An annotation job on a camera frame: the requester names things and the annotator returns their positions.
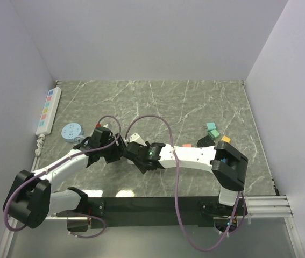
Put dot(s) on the white square plug adapter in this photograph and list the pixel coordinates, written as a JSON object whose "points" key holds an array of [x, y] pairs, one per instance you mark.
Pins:
{"points": [[137, 139]]}

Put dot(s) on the black cube socket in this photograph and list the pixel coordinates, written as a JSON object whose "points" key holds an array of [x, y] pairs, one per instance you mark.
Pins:
{"points": [[206, 141]]}

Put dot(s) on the long white power strip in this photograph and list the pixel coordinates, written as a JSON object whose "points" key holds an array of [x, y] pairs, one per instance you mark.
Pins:
{"points": [[47, 118]]}

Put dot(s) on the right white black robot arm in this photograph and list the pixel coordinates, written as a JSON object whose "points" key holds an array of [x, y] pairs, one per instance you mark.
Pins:
{"points": [[228, 164]]}

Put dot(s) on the aluminium rail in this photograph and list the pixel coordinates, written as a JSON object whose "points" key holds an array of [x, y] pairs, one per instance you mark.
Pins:
{"points": [[255, 206]]}

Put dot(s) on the yellow usb charger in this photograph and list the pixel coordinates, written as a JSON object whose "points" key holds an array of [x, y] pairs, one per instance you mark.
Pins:
{"points": [[226, 139]]}

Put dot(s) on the round blue power hub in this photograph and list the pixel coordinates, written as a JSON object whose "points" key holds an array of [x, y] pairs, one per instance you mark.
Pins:
{"points": [[72, 133]]}

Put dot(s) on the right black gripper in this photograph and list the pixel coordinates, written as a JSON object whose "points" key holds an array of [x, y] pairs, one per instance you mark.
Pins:
{"points": [[141, 166]]}

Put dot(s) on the black mounting base bar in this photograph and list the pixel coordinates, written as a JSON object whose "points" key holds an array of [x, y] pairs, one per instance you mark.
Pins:
{"points": [[163, 220]]}

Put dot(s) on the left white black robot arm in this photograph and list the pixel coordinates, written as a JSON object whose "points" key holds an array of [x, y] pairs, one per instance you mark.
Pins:
{"points": [[32, 196]]}

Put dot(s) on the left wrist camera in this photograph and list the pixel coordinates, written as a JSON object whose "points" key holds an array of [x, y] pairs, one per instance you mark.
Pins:
{"points": [[100, 137]]}

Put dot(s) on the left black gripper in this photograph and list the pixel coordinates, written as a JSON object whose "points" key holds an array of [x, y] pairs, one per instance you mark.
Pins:
{"points": [[118, 152]]}

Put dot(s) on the green charger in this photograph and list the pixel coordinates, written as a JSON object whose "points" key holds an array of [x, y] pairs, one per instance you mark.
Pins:
{"points": [[214, 134]]}

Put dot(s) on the teal charger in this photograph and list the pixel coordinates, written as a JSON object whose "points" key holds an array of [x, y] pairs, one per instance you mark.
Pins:
{"points": [[211, 126]]}

